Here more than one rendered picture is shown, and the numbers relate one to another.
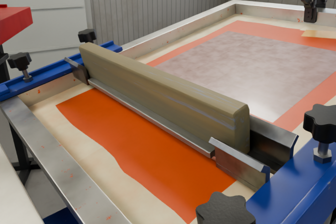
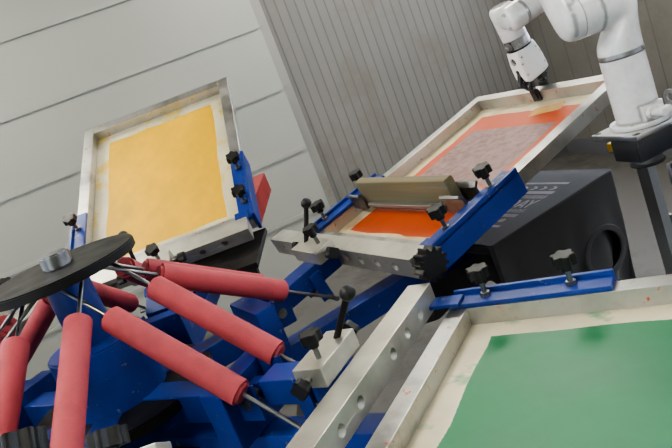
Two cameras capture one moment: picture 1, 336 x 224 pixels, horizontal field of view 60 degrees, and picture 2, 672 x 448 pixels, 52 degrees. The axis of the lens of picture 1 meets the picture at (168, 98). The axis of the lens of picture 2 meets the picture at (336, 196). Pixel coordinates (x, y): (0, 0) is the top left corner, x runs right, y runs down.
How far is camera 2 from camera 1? 1.33 m
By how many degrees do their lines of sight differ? 17
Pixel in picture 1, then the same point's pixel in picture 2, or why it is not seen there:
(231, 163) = (452, 205)
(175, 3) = (447, 92)
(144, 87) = (404, 189)
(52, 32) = (271, 203)
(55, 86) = (344, 218)
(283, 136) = (471, 184)
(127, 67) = (391, 182)
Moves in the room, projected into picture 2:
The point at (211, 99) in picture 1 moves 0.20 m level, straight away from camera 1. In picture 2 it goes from (435, 179) to (445, 157)
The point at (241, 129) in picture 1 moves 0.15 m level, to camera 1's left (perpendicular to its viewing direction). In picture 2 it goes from (452, 187) to (392, 207)
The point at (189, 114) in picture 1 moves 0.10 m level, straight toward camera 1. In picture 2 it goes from (429, 191) to (426, 204)
